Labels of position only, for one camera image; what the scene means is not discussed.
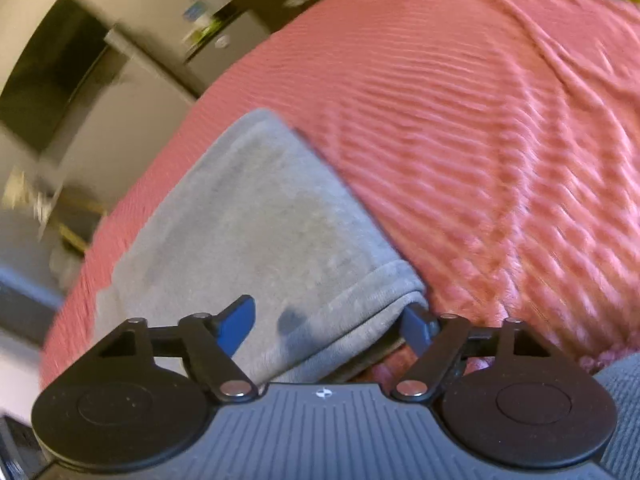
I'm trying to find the grey sweat pants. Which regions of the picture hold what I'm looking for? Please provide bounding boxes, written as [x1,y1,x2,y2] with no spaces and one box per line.
[107,108,429,387]

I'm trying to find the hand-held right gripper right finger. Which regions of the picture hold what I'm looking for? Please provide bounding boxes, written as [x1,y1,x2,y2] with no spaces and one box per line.
[391,304,557,403]

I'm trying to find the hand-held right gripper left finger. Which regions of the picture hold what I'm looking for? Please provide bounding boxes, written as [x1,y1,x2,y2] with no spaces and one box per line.
[99,294,259,405]

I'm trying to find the grey knitted cloth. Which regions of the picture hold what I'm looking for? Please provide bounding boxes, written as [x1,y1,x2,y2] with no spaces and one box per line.
[594,364,640,480]

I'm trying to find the pink ribbed blanket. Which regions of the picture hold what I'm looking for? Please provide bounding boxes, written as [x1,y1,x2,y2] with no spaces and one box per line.
[39,0,640,392]

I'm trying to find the grey cabinet with knob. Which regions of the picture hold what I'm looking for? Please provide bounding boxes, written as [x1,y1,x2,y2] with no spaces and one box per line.
[182,0,283,97]

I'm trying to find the dark panel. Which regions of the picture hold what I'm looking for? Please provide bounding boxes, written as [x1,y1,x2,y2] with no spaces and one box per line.
[0,0,112,152]

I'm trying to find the gold tiered side table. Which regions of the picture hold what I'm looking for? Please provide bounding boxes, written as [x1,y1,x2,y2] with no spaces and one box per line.
[4,169,107,253]

